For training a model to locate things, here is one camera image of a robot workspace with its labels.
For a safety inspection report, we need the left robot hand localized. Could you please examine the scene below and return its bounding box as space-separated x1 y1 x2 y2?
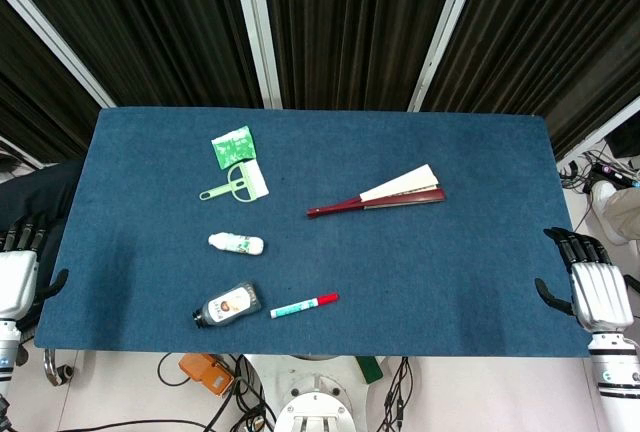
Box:
0 216 70 329

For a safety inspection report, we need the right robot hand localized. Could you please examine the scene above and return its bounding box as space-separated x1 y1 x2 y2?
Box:
534 226 635 332

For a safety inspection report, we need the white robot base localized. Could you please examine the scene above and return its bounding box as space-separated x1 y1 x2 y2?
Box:
244 354 416 432

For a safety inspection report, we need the dark grey squeeze bottle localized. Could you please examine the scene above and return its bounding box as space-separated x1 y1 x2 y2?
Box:
192 280 263 328

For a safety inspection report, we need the white plastic bottle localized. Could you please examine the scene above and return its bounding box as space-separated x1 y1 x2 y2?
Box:
207 232 265 256

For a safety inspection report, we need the red folding hand fan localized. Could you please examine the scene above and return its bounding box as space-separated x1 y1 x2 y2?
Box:
306 163 447 220

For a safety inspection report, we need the black cloth bundle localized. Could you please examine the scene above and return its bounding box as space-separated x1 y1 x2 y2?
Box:
0 160 84 273

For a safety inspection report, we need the beige cloth bundle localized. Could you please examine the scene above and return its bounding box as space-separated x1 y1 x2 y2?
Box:
592 180 640 246

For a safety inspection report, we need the black power strip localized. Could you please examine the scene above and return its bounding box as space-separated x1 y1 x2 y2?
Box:
589 161 640 191

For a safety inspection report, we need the orange box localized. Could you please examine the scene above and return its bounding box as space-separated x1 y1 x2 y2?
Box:
178 353 236 398

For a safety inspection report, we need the green snack packet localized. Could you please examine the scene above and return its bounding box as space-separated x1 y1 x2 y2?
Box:
210 125 256 170

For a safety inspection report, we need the blue table cloth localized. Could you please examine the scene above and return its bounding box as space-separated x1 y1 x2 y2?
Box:
33 106 592 358

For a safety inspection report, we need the red capped marker pen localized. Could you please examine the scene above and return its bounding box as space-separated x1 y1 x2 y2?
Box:
269 292 341 320

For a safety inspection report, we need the metal caster bracket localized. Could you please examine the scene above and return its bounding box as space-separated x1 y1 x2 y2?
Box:
42 347 76 387

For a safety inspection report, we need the black cable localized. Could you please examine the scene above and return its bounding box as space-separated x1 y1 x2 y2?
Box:
157 351 281 432

